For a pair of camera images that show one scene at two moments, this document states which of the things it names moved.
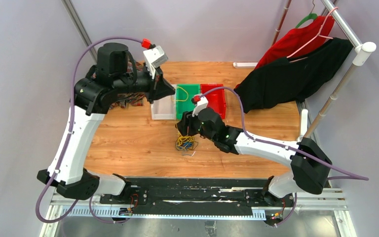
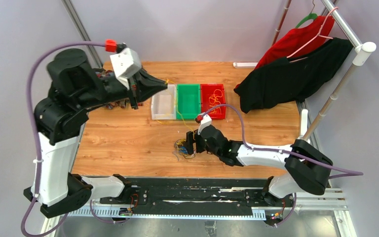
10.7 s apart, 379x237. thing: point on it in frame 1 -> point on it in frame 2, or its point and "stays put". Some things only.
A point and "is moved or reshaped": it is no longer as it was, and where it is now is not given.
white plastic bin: [165, 108] stays put
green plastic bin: [184, 93] stays put
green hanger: [313, 16] stays put
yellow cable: [188, 96] -> [176, 107]
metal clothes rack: [362, 50] stays put
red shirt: [292, 42] stays put
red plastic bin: [215, 98] stays put
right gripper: [184, 126] -> [189, 143]
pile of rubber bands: [185, 143] is moved or reshaped
